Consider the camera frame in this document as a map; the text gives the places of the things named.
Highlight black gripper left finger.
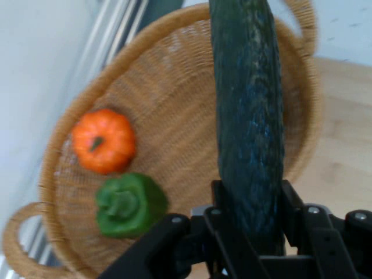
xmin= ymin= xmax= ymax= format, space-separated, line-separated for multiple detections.
xmin=97 ymin=179 xmax=271 ymax=279

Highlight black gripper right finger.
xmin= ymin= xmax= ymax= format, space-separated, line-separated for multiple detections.
xmin=280 ymin=179 xmax=372 ymax=279

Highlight dark green cucumber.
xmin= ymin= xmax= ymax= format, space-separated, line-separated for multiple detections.
xmin=208 ymin=0 xmax=285 ymax=257

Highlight green bell pepper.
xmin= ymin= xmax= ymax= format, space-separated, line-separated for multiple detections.
xmin=95 ymin=173 xmax=169 ymax=239

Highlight small orange pumpkin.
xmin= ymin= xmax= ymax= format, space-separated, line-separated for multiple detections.
xmin=71 ymin=109 xmax=137 ymax=176

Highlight woven wicker basket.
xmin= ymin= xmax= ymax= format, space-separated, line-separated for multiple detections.
xmin=1 ymin=0 xmax=322 ymax=279

